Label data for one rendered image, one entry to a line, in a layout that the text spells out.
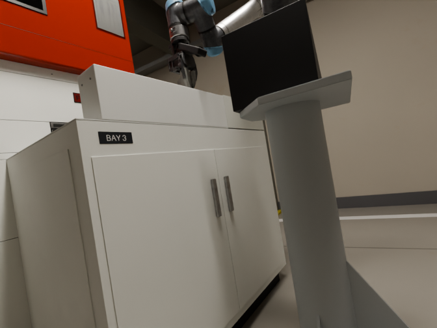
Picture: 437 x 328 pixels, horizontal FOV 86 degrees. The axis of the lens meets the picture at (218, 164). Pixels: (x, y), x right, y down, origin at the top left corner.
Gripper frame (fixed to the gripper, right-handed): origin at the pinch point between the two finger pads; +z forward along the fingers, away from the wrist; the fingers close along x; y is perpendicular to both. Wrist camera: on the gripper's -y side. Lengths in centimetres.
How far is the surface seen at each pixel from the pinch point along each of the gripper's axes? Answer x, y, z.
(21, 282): 47, 58, 63
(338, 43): -216, -27, -77
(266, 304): -24, -3, 98
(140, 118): 29.0, -4.0, 14.9
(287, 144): 5.9, -35.9, 28.8
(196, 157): 8.8, -4.3, 27.2
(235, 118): -21.7, -4.0, 11.4
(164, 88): 17.9, -4.0, 4.4
